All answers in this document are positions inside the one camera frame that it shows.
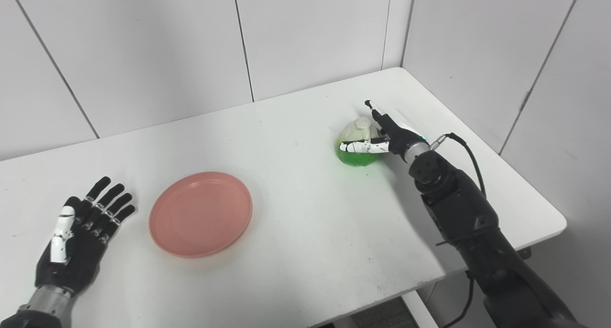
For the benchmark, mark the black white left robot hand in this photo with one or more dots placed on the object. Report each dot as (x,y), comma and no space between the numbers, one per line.
(79,251)

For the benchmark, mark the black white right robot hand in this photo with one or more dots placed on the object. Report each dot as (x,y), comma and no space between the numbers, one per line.
(398,137)

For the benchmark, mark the green white toy cabbage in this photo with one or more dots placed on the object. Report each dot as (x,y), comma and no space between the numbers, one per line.
(355,130)

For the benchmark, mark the pink round plate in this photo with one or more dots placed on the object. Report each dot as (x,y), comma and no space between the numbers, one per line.
(200,213)

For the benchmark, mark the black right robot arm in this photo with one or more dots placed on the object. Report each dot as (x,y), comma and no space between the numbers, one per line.
(458,204)

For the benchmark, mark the white table leg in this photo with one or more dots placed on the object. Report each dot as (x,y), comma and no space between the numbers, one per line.
(417,311)

